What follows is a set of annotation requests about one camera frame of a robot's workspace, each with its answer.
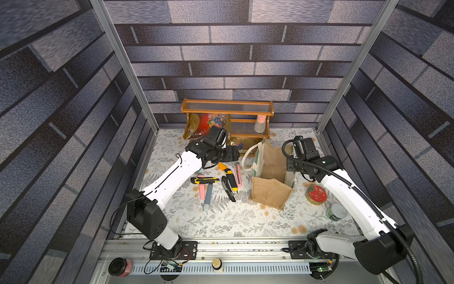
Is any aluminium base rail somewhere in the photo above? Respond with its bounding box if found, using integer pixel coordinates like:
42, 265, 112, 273
90, 237, 387, 284

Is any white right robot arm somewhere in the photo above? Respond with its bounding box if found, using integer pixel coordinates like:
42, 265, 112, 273
287, 156, 415, 275

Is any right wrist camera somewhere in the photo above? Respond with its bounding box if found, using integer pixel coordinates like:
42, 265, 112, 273
292, 136, 320, 162

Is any red tape roll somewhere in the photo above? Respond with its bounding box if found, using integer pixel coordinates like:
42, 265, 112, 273
305, 185, 327, 205

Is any green jute Christmas bag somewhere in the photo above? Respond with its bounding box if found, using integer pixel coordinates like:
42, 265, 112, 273
241, 138, 296, 211

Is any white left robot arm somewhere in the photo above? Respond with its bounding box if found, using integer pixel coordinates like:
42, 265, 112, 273
126, 140, 240, 251

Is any small pink-capped bottle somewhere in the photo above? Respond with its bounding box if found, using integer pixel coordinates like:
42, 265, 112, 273
254, 115, 267, 134

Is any black red emergency button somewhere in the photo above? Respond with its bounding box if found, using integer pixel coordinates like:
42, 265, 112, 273
108, 257, 133, 278

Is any wooden two-tier shelf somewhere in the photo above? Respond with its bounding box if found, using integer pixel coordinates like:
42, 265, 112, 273
181, 99, 274, 153

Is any yellow black utility knife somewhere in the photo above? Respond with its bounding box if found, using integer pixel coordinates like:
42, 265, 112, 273
190, 177, 219, 185

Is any floral table mat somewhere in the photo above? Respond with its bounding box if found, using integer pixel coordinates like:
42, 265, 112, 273
141, 129, 359, 238

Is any red gold snack bag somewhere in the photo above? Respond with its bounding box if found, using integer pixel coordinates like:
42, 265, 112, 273
183, 113, 231, 140

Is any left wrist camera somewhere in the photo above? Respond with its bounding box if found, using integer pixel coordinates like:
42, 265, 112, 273
204, 126, 228, 147

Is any pink snap-off cutter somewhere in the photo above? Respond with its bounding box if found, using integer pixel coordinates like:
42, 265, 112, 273
234, 162, 242, 188

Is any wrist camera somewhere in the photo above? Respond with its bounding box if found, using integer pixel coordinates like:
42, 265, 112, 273
292, 136, 320, 162
204, 126, 228, 147

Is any grey blue art knife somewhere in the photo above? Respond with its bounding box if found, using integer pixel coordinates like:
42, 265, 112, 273
203, 183, 214, 212

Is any orange handled utility knife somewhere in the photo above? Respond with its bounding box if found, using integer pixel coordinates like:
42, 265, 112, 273
218, 163, 238, 192

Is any white green tape roll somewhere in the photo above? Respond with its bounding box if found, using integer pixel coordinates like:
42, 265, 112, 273
326, 203, 348, 221

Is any black yellow box cutter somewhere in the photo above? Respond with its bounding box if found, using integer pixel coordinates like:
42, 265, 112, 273
221, 176, 236, 202

